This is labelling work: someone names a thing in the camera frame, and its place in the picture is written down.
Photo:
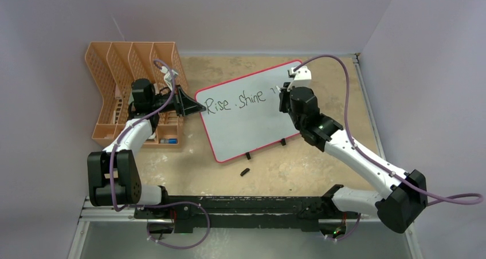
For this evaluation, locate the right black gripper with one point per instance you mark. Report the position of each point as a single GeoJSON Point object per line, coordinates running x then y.
{"type": "Point", "coordinates": [285, 94]}

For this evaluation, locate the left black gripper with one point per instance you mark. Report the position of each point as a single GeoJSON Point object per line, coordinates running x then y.
{"type": "Point", "coordinates": [187, 106]}

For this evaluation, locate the pink-framed whiteboard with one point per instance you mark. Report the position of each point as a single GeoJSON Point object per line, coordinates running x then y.
{"type": "Point", "coordinates": [242, 114]}

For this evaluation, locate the black marker cap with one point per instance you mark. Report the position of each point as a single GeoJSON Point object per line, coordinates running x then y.
{"type": "Point", "coordinates": [245, 171]}

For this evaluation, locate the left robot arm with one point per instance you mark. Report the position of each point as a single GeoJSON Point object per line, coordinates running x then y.
{"type": "Point", "coordinates": [113, 177]}

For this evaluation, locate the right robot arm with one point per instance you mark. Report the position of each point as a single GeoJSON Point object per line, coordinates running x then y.
{"type": "Point", "coordinates": [398, 197]}

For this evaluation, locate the blue small item in tray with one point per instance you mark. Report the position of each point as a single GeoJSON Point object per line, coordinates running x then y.
{"type": "Point", "coordinates": [168, 141]}

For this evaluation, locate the orange plastic file organizer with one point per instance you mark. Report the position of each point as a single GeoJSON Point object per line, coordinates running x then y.
{"type": "Point", "coordinates": [115, 66]}

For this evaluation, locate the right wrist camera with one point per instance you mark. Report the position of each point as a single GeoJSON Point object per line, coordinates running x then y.
{"type": "Point", "coordinates": [300, 77]}

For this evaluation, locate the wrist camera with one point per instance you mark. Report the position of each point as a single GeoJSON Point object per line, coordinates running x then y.
{"type": "Point", "coordinates": [300, 77]}
{"type": "Point", "coordinates": [168, 76]}

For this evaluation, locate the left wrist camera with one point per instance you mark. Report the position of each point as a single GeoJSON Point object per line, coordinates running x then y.
{"type": "Point", "coordinates": [168, 76]}

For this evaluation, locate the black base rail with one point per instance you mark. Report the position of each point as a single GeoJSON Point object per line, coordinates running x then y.
{"type": "Point", "coordinates": [308, 214]}

